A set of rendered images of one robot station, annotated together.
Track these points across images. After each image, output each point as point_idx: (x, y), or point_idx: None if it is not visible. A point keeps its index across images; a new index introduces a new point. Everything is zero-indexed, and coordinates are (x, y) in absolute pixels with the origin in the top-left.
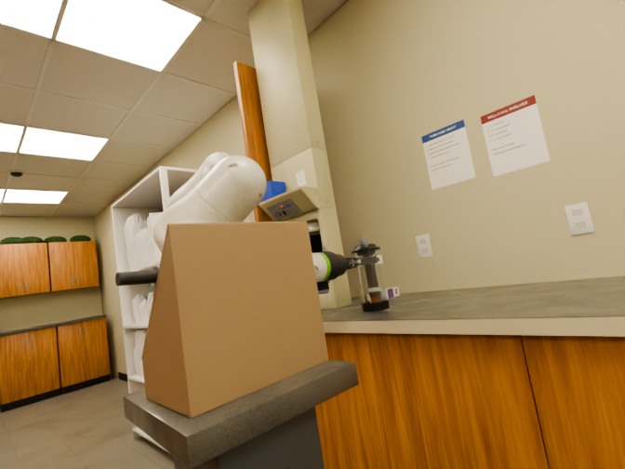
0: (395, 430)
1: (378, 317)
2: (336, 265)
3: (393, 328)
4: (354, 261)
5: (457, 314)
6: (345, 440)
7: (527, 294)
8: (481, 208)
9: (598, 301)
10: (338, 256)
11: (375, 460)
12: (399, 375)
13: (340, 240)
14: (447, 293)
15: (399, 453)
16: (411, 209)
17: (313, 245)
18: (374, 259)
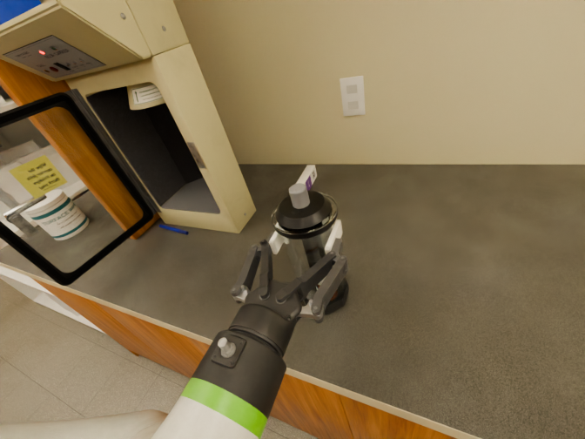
0: (364, 426)
1: (353, 361)
2: (277, 388)
3: (400, 414)
4: (310, 314)
5: (535, 400)
6: (292, 402)
7: (571, 249)
8: (475, 30)
9: None
10: (269, 334)
11: (331, 422)
12: (384, 413)
13: (218, 117)
14: (397, 190)
15: (365, 433)
16: (335, 23)
17: (164, 109)
18: (344, 270)
